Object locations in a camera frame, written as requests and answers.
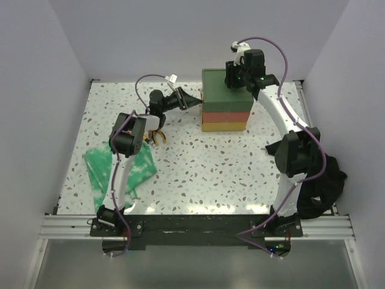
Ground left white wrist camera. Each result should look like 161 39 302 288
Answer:
165 74 177 91

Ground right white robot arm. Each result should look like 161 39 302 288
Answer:
224 43 320 237

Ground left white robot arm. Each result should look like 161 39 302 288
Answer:
96 87 203 236

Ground green white cloth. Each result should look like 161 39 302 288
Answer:
84 144 157 210

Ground black cloth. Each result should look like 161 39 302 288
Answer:
266 138 347 219

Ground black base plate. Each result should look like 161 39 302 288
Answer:
90 214 303 253

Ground green drawer box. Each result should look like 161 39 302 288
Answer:
202 69 254 113

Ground yellow drawer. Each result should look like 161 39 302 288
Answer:
202 122 247 132

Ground orange black pliers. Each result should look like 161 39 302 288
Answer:
146 129 168 144

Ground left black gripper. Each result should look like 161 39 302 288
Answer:
161 87 203 114

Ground orange drawer box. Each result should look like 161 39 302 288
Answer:
202 104 251 123

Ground aluminium rail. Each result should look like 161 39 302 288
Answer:
38 215 356 240

